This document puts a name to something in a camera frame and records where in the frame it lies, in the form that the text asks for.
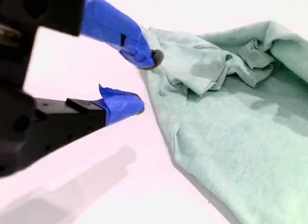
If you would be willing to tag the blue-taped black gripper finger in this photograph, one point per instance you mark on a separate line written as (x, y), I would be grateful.
(120, 106)
(108, 24)

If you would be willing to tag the pale green t-shirt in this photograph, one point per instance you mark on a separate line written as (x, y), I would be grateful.
(228, 149)

